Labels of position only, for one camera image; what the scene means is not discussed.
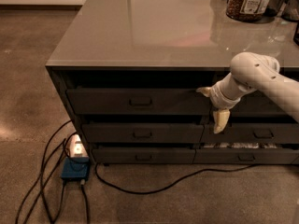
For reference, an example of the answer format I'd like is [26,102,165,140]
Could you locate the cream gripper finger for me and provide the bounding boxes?
[213,109,230,133]
[196,87,211,97]

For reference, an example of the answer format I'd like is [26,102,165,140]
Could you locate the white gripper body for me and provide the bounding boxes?
[210,81,240,109]

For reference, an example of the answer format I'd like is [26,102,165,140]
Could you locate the grey drawer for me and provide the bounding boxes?
[201,123,299,144]
[82,123,204,143]
[231,91,286,117]
[92,147,195,164]
[193,148,299,164]
[66,88,210,115]

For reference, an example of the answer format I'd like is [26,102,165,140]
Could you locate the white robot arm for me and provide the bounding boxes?
[196,52,299,133]

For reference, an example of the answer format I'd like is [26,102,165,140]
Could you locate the grey drawer cabinet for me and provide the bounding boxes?
[47,0,299,162]

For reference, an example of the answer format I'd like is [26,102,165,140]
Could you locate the dark object table edge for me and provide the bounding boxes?
[293,22,299,46]

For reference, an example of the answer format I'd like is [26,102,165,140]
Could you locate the glass jar of nuts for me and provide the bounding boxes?
[226,0,270,22]

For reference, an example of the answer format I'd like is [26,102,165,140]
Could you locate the clear glass jar right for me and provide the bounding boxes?
[281,0,299,22]

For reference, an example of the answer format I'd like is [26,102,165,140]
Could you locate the white device on blue box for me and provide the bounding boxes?
[66,134,89,161]

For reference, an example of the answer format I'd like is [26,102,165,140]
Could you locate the blue box on floor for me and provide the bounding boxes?
[61,157,90,181]

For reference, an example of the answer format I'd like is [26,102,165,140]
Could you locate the black floor cable right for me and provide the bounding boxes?
[93,162,260,195]

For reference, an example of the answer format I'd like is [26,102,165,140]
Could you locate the black floor cable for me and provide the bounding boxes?
[14,119,92,224]
[93,162,260,195]

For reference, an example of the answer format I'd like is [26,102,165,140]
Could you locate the black floor cable left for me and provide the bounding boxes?
[14,119,92,224]

